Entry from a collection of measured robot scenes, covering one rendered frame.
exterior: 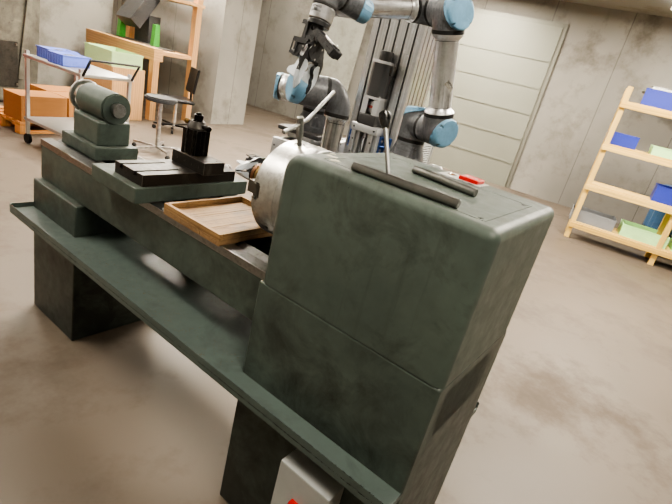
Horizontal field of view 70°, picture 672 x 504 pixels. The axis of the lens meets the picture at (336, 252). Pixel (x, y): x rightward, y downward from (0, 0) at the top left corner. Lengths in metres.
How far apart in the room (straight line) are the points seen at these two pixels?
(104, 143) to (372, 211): 1.52
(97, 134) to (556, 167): 8.32
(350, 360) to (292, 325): 0.20
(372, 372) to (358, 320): 0.13
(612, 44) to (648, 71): 0.71
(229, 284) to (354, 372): 0.55
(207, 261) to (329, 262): 0.57
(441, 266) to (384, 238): 0.15
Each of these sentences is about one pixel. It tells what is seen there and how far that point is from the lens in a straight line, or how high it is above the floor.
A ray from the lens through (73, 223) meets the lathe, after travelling 2.36.
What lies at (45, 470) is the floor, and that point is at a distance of 2.06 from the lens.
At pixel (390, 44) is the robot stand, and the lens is 2.32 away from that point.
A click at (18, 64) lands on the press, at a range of 7.90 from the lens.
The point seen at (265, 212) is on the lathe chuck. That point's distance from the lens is 1.45.
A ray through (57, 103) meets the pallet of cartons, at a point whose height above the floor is 0.34.
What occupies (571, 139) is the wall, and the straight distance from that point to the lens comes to 9.60.
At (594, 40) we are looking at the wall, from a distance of 9.69.
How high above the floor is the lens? 1.50
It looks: 21 degrees down
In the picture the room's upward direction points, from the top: 14 degrees clockwise
